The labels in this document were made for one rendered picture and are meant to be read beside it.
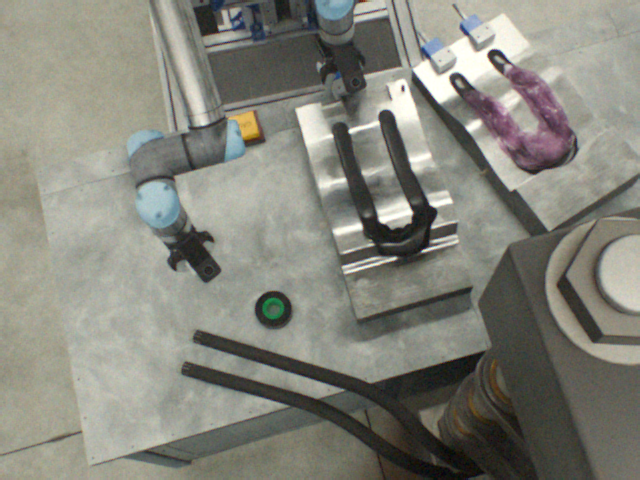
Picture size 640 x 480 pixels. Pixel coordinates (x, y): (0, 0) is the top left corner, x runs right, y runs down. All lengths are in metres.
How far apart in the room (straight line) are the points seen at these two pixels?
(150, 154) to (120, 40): 1.58
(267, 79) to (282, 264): 0.98
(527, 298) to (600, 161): 1.28
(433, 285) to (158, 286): 0.61
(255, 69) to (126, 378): 1.23
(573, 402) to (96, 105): 2.59
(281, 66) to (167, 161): 1.21
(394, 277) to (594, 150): 0.51
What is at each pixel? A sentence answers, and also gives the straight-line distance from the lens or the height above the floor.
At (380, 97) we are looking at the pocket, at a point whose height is 0.86.
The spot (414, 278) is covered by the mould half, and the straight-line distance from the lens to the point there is 1.85.
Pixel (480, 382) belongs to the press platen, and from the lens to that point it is 1.13.
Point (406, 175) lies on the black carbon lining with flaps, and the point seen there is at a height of 0.89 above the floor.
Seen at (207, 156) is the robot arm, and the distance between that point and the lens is 1.64.
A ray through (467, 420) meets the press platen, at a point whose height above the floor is 1.29.
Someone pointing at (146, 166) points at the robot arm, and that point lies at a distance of 1.64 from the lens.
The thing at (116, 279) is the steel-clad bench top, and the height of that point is 0.80.
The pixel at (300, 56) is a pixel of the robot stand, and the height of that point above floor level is 0.21.
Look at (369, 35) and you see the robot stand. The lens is 2.83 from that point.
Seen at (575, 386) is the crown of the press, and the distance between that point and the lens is 0.67.
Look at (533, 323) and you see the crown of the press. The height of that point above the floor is 2.00.
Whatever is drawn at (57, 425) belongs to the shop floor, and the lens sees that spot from 2.82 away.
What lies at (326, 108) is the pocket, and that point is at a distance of 1.99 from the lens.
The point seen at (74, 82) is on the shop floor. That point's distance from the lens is 3.16.
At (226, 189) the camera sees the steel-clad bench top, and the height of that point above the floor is 0.80.
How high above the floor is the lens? 2.65
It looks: 72 degrees down
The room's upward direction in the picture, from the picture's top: 9 degrees counter-clockwise
